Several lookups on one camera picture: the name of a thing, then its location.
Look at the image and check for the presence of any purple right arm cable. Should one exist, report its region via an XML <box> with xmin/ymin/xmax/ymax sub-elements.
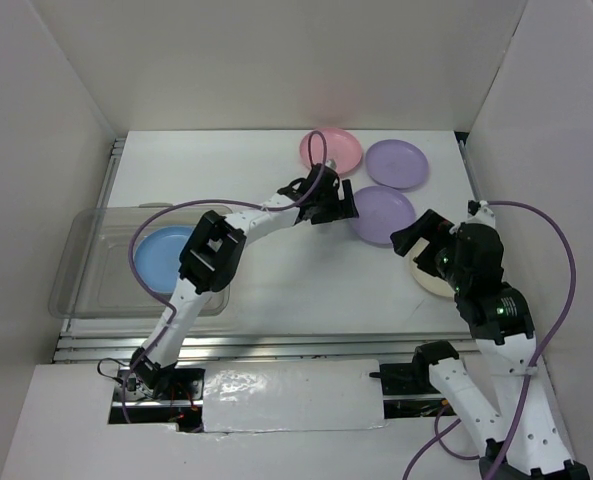
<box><xmin>400</xmin><ymin>199</ymin><xmax>576</xmax><ymax>480</ymax></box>

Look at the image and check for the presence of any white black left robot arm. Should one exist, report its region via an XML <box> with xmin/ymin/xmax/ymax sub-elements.
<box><xmin>128</xmin><ymin>164</ymin><xmax>359</xmax><ymax>399</ymax></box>

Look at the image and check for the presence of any pink plate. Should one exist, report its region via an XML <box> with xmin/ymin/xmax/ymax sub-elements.
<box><xmin>299</xmin><ymin>128</ymin><xmax>363</xmax><ymax>177</ymax></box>

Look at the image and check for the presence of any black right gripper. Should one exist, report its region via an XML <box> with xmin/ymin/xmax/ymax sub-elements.
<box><xmin>390</xmin><ymin>207</ymin><xmax>468</xmax><ymax>289</ymax></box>

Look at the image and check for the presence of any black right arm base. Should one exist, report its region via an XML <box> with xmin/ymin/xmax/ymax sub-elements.
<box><xmin>368</xmin><ymin>342</ymin><xmax>460</xmax><ymax>396</ymax></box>

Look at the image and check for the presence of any cream plate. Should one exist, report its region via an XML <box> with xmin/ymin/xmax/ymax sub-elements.
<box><xmin>408</xmin><ymin>239</ymin><xmax>454</xmax><ymax>300</ymax></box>

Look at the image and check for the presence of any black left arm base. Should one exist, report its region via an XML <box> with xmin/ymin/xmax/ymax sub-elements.
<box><xmin>96</xmin><ymin>362</ymin><xmax>205</xmax><ymax>433</ymax></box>

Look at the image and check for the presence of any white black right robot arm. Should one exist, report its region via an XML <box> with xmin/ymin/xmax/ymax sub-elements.
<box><xmin>391</xmin><ymin>201</ymin><xmax>589</xmax><ymax>479</ymax></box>

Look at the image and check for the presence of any clear plastic bin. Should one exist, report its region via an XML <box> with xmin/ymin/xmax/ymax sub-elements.
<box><xmin>49</xmin><ymin>204</ymin><xmax>231</xmax><ymax>319</ymax></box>

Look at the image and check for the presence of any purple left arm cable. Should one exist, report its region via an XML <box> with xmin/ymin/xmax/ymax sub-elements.
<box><xmin>120</xmin><ymin>129</ymin><xmax>327</xmax><ymax>424</ymax></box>

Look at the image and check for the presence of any purple plate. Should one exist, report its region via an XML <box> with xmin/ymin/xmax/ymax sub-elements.
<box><xmin>349</xmin><ymin>186</ymin><xmax>417</xmax><ymax>246</ymax></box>
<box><xmin>364</xmin><ymin>139</ymin><xmax>430</xmax><ymax>190</ymax></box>

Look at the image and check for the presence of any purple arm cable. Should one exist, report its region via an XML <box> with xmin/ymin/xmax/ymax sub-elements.
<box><xmin>400</xmin><ymin>199</ymin><xmax>576</xmax><ymax>480</ymax></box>
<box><xmin>120</xmin><ymin>129</ymin><xmax>327</xmax><ymax>424</ymax></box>

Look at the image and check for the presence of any blue plate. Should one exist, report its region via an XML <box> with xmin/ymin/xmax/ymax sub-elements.
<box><xmin>134</xmin><ymin>225</ymin><xmax>194</xmax><ymax>295</ymax></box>

